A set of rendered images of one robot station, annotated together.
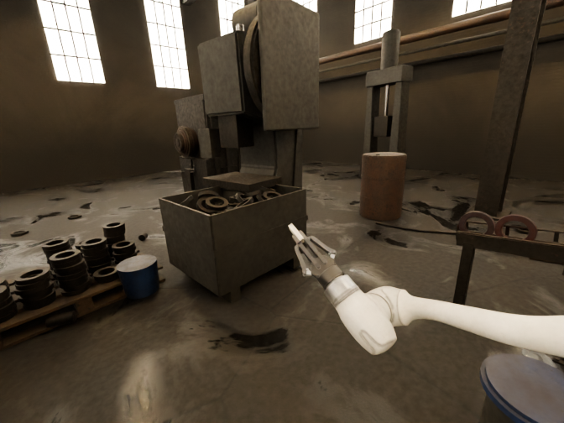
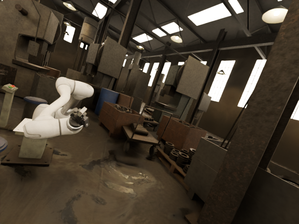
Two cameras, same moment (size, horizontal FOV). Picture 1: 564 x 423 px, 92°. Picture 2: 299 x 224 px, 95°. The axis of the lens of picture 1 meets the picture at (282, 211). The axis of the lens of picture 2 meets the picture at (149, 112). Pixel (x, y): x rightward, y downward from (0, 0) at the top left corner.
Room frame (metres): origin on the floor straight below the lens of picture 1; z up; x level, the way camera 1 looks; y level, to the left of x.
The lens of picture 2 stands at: (1.42, 0.31, 1.12)
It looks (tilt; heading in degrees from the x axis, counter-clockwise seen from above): 6 degrees down; 187
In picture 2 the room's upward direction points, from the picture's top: 19 degrees clockwise
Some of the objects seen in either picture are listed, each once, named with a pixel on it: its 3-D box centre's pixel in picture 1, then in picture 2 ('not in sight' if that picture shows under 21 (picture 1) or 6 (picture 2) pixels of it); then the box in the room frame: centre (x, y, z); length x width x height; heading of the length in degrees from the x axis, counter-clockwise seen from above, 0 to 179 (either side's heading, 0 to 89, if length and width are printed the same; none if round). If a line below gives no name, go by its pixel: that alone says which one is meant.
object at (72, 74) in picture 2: not in sight; (76, 86); (-3.51, -3.29, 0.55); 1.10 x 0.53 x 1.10; 62
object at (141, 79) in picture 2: not in sight; (133, 94); (-4.60, -1.31, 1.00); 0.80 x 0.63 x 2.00; 47
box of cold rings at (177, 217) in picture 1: (237, 229); not in sight; (2.37, 0.41, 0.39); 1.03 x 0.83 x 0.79; 136
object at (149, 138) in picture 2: not in sight; (140, 124); (-1.45, -0.11, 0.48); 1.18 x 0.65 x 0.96; 32
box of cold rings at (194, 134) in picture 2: not in sight; (179, 134); (-2.56, 0.91, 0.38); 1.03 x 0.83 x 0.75; 45
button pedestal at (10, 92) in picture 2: not in sight; (6, 106); (-0.22, -1.83, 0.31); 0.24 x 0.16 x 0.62; 42
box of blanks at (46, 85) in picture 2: not in sight; (57, 92); (-1.91, -2.60, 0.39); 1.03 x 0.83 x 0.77; 147
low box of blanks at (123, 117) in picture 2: not in sight; (120, 119); (-1.87, -0.69, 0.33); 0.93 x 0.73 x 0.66; 49
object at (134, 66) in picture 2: not in sight; (129, 79); (-7.22, -2.58, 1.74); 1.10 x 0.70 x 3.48; 32
